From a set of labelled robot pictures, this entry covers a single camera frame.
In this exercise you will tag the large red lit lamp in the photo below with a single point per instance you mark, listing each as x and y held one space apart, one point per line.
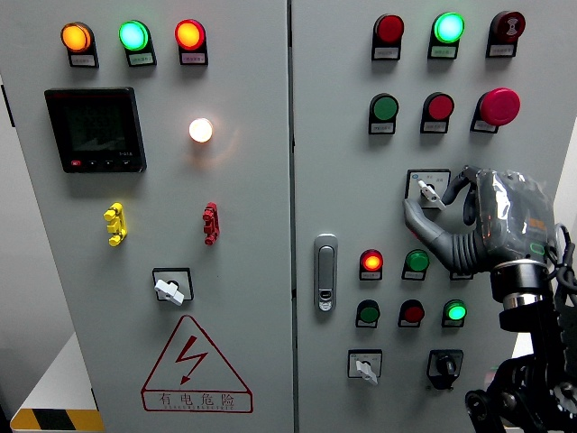
189 34

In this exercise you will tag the small green unlit lamp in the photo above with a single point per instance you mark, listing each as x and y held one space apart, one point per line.
417 261

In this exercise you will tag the black display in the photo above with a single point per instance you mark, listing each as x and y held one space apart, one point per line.
95 130

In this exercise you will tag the black door hinge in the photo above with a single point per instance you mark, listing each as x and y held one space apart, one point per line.
7 106
94 399

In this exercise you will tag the pale grey door with display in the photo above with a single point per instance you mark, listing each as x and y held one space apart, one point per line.
252 203

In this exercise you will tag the large red unlit lamp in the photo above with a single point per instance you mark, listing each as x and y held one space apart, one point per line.
389 29

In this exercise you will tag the large red push button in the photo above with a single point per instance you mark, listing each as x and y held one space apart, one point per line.
439 107

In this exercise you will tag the dark red buzzer lamp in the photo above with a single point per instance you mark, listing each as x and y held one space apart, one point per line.
508 25

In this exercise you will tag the small green lit button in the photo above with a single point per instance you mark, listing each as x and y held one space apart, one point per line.
455 310

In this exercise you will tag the small red lit lamp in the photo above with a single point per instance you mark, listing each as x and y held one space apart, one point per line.
372 260

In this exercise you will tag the red warning triangle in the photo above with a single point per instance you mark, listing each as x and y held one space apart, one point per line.
197 399

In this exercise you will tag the silver door lock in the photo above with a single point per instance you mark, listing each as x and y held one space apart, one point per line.
326 273

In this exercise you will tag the white lit lamp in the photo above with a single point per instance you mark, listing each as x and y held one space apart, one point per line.
200 130

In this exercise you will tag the small red push button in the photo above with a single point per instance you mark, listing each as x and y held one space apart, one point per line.
412 313

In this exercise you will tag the large green push button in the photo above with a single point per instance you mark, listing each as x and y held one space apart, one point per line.
384 108

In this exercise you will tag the large yellow lit lamp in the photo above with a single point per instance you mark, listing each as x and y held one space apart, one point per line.
76 37

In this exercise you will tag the large red stop button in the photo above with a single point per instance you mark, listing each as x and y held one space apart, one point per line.
499 106

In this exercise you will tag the black yellow striped tape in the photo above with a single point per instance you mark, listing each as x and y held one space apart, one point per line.
56 420

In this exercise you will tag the small green push button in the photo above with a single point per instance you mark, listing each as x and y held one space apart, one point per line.
369 313

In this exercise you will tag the small label plate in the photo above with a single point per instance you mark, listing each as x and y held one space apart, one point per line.
83 60
501 51
370 274
444 52
194 58
366 324
434 126
452 323
409 324
414 274
386 53
460 276
381 128
484 126
141 58

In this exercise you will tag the pale grey door with lock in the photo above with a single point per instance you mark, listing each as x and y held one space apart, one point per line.
351 180

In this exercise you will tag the large green lit lamp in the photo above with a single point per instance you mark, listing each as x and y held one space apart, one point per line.
448 27
133 35

